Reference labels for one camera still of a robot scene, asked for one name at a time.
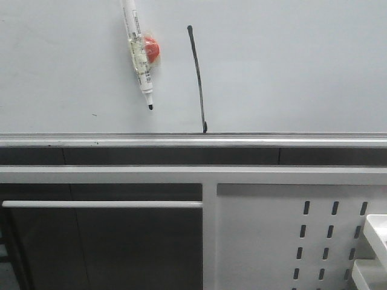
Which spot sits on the large whiteboard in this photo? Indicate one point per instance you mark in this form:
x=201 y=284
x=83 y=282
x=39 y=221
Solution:
x=231 y=73

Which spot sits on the white horizontal rod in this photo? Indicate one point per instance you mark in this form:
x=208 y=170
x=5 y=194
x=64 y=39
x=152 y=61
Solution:
x=102 y=204

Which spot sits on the white metal stand frame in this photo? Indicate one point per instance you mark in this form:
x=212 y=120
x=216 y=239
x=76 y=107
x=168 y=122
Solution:
x=259 y=227

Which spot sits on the white lower plastic tray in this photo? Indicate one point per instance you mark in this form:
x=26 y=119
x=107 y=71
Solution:
x=368 y=274

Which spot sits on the white whiteboard marker pen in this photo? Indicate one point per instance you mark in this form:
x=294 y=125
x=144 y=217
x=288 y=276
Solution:
x=137 y=50

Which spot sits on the white upper plastic tray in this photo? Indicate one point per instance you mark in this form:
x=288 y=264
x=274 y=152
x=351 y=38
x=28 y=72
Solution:
x=375 y=232

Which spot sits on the white plastic tray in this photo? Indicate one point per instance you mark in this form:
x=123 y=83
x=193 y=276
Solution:
x=375 y=232
x=368 y=274

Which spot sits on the red round magnet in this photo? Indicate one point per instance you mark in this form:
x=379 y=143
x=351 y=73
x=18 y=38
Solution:
x=152 y=50

